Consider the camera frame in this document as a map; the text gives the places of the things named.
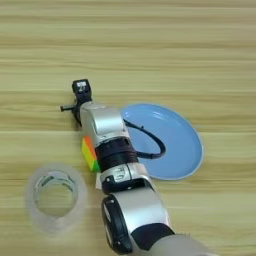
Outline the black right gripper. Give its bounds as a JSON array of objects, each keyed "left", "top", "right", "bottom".
[{"left": 60, "top": 95, "right": 94, "bottom": 128}]

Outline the blue round plate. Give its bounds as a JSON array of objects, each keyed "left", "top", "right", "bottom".
[{"left": 119, "top": 102, "right": 205, "bottom": 181}]

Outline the clear tape roll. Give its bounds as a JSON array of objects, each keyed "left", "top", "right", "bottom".
[{"left": 24, "top": 162, "right": 89, "bottom": 235}]

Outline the colourful puzzle cube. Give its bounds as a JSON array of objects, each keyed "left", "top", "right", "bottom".
[{"left": 81, "top": 135, "right": 101, "bottom": 173}]

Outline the black box with white label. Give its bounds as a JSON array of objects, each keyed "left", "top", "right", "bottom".
[{"left": 71, "top": 78, "right": 93, "bottom": 101}]

